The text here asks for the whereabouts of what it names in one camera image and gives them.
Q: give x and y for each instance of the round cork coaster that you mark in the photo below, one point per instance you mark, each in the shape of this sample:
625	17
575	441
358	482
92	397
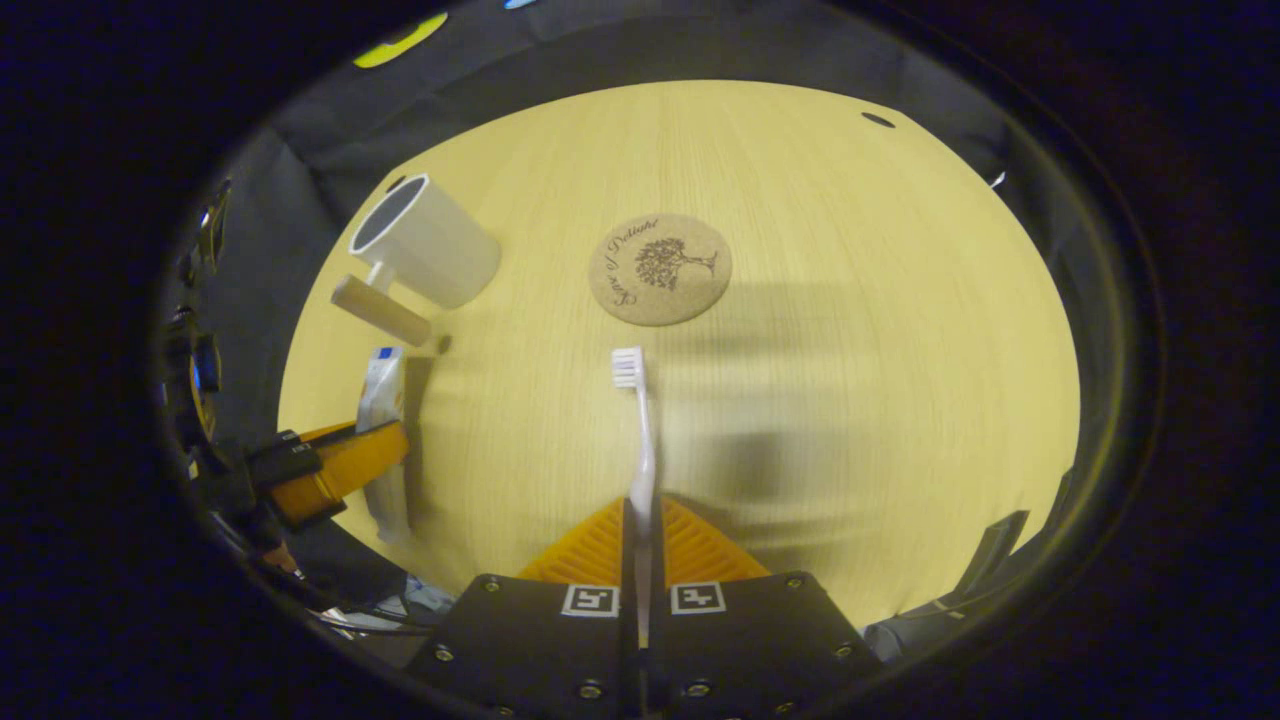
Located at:
660	295

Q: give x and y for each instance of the white toothpaste tube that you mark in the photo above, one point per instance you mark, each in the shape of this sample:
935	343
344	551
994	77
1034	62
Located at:
383	390

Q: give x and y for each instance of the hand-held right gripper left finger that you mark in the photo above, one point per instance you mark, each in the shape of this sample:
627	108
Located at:
530	640

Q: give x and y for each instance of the black backdrop cloth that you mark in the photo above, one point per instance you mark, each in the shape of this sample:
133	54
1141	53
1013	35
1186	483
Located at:
330	130

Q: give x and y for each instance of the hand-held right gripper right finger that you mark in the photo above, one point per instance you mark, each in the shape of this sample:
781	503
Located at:
750	640

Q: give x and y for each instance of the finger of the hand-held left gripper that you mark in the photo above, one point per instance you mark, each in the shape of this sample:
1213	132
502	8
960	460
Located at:
350	465

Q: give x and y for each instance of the white toothbrush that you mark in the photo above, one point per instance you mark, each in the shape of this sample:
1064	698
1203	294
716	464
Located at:
627	368

